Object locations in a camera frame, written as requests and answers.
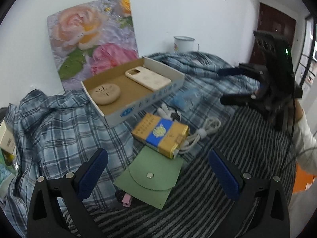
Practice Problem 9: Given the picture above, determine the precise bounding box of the green snap pouch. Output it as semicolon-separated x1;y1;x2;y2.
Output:
115;146;184;209

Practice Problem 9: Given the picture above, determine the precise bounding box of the pile of small boxes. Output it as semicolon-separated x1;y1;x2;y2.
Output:
1;121;17;200

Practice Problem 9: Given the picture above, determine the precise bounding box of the black hair ties pink card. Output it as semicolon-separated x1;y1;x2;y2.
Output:
115;190;133;207

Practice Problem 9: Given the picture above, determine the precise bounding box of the gold blue cigarette pack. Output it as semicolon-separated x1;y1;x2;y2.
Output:
132;113;190;159

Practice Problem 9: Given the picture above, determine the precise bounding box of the white charging cable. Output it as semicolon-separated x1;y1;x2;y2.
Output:
178;116;222;154

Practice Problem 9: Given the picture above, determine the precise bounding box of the cardboard box with floral lid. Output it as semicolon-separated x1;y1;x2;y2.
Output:
47;0;185;128

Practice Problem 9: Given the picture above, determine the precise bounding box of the tan round vented pad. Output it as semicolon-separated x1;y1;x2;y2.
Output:
90;83;121;105

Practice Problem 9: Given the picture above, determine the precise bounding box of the blue tissue packet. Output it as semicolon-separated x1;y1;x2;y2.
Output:
172;89;204;112

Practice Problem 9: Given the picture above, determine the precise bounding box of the blue plaid shirt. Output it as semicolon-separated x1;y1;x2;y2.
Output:
4;52;258;237

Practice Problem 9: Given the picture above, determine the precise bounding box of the person right hand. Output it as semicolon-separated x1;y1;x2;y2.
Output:
252;89;304;130

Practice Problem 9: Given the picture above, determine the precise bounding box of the dark wooden door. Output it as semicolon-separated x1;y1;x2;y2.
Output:
249;2;297;65

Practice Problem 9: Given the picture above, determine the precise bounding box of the black white striped cloth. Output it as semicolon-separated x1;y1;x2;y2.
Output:
86;107;296;237

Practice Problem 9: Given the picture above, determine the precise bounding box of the white enamel mug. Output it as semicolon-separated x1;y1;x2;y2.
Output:
174;36;200;53

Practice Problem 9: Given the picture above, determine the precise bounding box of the beige phone case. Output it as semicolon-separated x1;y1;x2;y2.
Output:
125;66;171;92

